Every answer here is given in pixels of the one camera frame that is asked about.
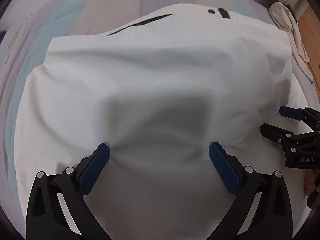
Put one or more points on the person's right hand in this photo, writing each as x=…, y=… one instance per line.
x=310, y=184

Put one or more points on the white and black jacket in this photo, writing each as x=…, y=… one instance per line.
x=158, y=91

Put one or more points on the beige jacket near headboard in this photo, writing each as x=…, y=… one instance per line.
x=285, y=21

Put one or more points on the wooden headboard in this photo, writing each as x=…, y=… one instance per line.
x=309, y=30

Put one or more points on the striped bed sheet mattress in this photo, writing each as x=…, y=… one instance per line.
x=25, y=45

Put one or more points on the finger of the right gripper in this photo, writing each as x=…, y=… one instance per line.
x=292, y=113
x=277, y=134

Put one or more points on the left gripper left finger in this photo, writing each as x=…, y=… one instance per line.
x=56, y=208

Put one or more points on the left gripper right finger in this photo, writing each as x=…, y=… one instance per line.
x=261, y=209

